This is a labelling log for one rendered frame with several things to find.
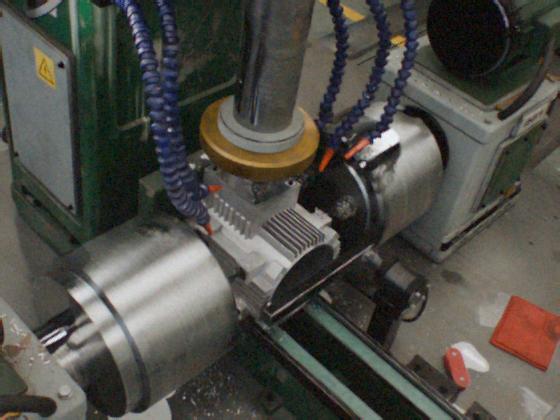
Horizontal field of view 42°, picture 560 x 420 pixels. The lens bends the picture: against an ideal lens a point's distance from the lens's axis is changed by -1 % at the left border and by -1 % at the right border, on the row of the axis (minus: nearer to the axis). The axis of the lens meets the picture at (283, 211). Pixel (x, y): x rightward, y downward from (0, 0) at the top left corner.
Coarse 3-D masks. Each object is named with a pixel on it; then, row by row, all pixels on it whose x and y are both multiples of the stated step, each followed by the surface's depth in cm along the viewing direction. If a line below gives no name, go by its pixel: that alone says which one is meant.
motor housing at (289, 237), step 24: (216, 216) 121; (288, 216) 119; (216, 240) 118; (240, 240) 118; (264, 240) 117; (288, 240) 116; (312, 240) 116; (288, 264) 114; (312, 264) 129; (240, 288) 117; (264, 288) 114; (288, 288) 129
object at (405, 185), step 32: (416, 128) 133; (320, 160) 130; (352, 160) 124; (384, 160) 126; (416, 160) 130; (320, 192) 134; (352, 192) 128; (384, 192) 125; (416, 192) 131; (352, 224) 131; (384, 224) 127
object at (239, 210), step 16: (208, 176) 118; (224, 176) 122; (224, 192) 117; (240, 192) 120; (272, 192) 121; (288, 192) 117; (208, 208) 122; (224, 208) 119; (240, 208) 116; (256, 208) 113; (272, 208) 116; (288, 208) 121; (240, 224) 117; (256, 224) 116
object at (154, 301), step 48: (96, 240) 104; (144, 240) 102; (192, 240) 104; (48, 288) 101; (96, 288) 96; (144, 288) 97; (192, 288) 101; (48, 336) 97; (96, 336) 95; (144, 336) 96; (192, 336) 101; (96, 384) 103; (144, 384) 98
